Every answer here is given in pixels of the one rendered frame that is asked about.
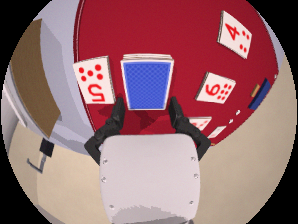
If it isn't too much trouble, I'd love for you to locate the dark red cloth mat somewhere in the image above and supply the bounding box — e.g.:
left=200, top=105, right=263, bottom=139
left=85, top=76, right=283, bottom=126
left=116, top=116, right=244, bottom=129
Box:
left=73, top=0, right=278, bottom=133

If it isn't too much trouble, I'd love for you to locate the red card table cloth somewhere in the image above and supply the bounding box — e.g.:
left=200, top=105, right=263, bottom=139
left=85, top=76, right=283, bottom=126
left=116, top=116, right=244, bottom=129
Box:
left=79, top=0, right=278, bottom=144

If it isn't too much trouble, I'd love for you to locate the dark blue notebook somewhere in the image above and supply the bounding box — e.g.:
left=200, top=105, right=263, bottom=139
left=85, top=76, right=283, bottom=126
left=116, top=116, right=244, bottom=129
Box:
left=248, top=77, right=271, bottom=110

